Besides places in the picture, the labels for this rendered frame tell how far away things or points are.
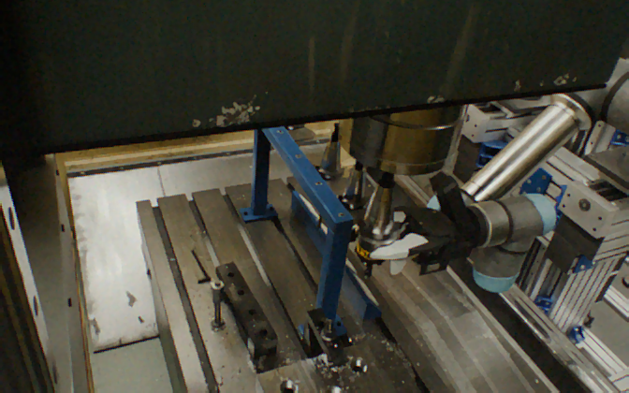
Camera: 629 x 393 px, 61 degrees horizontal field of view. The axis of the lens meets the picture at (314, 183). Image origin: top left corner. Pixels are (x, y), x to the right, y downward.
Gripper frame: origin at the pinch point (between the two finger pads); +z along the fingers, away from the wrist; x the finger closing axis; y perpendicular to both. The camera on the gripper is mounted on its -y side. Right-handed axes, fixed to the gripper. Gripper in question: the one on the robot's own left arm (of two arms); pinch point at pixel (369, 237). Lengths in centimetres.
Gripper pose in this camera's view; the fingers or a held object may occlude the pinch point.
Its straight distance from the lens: 81.3
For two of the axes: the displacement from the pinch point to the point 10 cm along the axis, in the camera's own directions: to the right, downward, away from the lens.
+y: -1.1, 8.2, 5.6
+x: -3.8, -5.6, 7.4
